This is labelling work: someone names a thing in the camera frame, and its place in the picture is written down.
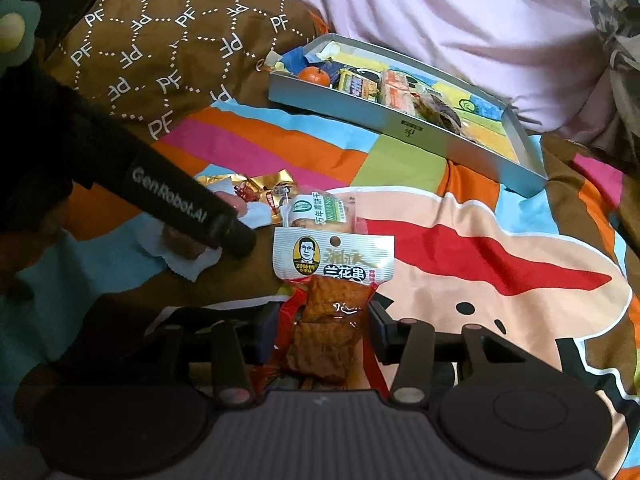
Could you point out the dark blue snack packet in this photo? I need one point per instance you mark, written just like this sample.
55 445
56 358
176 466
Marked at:
295 62

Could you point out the white green-label snack packet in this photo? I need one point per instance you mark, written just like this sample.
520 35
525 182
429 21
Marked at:
320 210

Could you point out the red snack packet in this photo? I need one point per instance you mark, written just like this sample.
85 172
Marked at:
246 193

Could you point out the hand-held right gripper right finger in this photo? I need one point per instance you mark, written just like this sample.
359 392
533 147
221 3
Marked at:
380 332

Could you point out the brown patterned quilt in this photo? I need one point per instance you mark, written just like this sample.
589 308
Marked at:
175 35

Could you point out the yellow biscuit packet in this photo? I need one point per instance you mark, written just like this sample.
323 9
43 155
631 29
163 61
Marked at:
357 85

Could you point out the white jagged-edge packet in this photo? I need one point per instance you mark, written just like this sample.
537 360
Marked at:
197 257

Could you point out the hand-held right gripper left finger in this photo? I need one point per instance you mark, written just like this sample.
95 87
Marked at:
265 335

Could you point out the portrait-label dried tofu packet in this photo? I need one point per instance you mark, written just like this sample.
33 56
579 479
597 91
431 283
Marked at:
325 310

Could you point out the orange gold snack packet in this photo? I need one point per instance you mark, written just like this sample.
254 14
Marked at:
276 185

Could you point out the grey cartoon-lined box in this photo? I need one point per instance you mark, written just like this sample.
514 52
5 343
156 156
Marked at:
400 125

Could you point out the pile of clothes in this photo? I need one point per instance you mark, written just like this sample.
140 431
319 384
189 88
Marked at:
615 35

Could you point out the green flower ornament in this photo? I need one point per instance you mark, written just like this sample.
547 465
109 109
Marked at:
12 30

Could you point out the long pink snack bar packet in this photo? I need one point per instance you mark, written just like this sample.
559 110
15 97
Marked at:
397 90

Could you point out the red-topped quail egg packet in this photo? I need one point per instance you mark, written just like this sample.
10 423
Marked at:
440 110

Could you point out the colourful cartoon printed blanket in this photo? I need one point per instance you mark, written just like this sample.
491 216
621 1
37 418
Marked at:
475 240

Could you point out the mandarin orange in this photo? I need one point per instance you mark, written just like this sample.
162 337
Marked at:
314 76

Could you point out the pink bed sheet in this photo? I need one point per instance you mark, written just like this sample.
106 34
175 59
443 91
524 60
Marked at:
450 20

